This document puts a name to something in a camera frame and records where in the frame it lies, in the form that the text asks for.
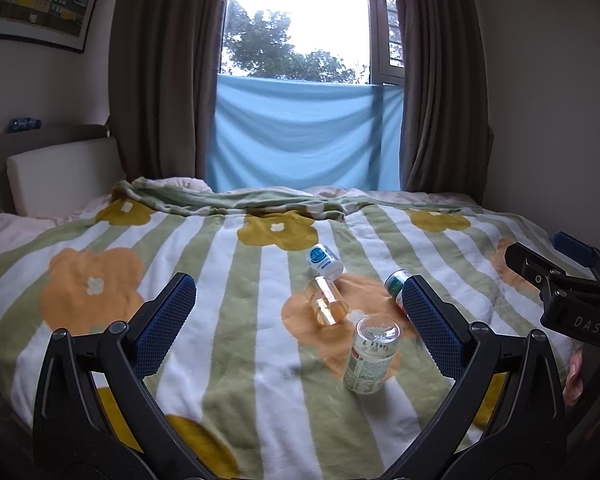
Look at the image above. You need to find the person's right hand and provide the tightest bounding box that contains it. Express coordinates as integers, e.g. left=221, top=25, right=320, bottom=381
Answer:
left=562, top=347, right=588, bottom=407

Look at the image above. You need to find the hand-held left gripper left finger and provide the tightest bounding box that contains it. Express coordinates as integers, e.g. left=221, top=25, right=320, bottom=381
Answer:
left=32, top=272, right=201, bottom=480

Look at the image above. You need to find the white headboard cushion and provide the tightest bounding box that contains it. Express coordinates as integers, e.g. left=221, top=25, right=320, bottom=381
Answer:
left=6, top=138, right=127, bottom=219

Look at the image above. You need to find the striped floral blanket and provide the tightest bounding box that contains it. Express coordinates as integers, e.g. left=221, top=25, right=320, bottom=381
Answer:
left=0, top=177, right=581, bottom=480

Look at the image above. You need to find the white bottle with blue label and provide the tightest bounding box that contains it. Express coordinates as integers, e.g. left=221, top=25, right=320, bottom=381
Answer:
left=307, top=243, right=344, bottom=280

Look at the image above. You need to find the green and red can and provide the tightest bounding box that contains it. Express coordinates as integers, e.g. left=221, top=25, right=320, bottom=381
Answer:
left=384, top=269, right=414, bottom=315

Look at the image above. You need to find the brown curtain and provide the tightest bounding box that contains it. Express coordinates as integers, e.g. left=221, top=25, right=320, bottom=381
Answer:
left=107, top=0, right=237, bottom=196
left=387, top=0, right=496, bottom=201

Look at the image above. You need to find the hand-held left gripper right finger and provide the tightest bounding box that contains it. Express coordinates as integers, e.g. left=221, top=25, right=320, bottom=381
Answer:
left=380, top=275, right=566, bottom=480

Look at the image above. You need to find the light blue cloth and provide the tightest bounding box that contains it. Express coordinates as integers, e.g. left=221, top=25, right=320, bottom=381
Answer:
left=206, top=74, right=405, bottom=193

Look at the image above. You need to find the window frame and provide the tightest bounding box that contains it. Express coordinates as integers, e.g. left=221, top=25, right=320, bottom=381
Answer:
left=366, top=0, right=406, bottom=87

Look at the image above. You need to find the clear amber plastic bottle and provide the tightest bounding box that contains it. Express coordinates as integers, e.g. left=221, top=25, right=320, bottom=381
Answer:
left=305, top=276, right=352, bottom=327

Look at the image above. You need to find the grey headboard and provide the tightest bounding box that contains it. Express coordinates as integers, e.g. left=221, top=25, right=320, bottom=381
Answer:
left=0, top=124, right=117, bottom=213

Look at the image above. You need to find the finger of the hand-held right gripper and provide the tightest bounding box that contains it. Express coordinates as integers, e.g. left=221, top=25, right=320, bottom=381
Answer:
left=504, top=242, right=600, bottom=306
left=552, top=231, right=600, bottom=281

